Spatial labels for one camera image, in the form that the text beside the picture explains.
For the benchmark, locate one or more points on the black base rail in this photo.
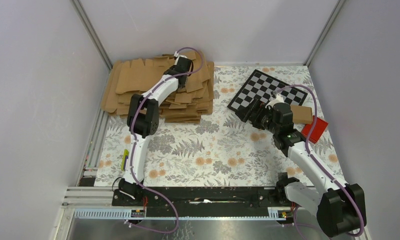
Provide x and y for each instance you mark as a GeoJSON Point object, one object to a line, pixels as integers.
{"type": "Point", "coordinates": [176, 198]}

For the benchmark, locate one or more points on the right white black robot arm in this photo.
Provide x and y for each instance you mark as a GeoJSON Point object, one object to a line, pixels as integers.
{"type": "Point", "coordinates": [338, 206]}

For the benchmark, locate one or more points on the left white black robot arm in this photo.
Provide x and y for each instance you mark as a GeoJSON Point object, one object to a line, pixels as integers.
{"type": "Point", "coordinates": [143, 122]}

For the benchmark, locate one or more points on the yellow green small object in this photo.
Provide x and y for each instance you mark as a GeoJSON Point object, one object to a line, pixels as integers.
{"type": "Point", "coordinates": [124, 160]}

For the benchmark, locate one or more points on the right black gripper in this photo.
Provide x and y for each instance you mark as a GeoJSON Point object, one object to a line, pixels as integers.
{"type": "Point", "coordinates": [245, 113]}

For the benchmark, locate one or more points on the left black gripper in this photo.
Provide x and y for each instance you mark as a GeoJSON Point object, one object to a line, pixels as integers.
{"type": "Point", "coordinates": [172, 68]}

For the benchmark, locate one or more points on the stack of cardboard blanks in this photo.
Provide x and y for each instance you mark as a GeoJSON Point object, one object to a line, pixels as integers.
{"type": "Point", "coordinates": [181, 99]}

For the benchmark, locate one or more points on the floral table mat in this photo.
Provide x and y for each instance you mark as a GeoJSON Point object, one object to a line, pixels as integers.
{"type": "Point", "coordinates": [221, 150]}

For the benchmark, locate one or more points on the folded small cardboard box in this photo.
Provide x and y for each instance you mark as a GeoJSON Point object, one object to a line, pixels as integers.
{"type": "Point", "coordinates": [302, 114]}

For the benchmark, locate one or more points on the red box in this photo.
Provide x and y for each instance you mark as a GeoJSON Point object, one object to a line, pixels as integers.
{"type": "Point", "coordinates": [320, 126]}

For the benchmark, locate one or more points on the perforated metal cable tray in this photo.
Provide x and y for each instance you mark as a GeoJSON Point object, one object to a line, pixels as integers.
{"type": "Point", "coordinates": [190, 212]}

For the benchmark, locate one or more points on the black white checkerboard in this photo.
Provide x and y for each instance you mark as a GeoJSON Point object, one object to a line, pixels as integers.
{"type": "Point", "coordinates": [260, 86]}

